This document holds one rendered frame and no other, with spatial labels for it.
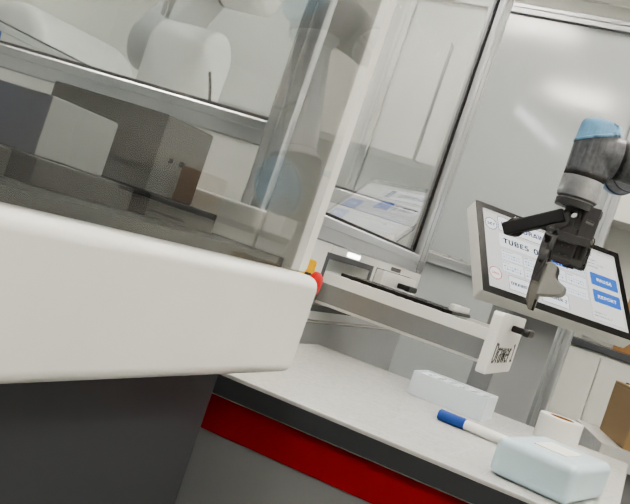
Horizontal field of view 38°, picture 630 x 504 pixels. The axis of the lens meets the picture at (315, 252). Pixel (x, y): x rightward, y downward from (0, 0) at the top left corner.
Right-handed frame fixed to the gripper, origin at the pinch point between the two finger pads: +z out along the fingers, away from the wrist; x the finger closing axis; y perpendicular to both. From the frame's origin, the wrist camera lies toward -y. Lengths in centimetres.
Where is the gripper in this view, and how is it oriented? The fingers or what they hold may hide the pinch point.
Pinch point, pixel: (529, 301)
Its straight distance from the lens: 171.3
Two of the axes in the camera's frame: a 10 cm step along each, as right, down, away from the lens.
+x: 3.4, 1.0, 9.3
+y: 8.8, 3.0, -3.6
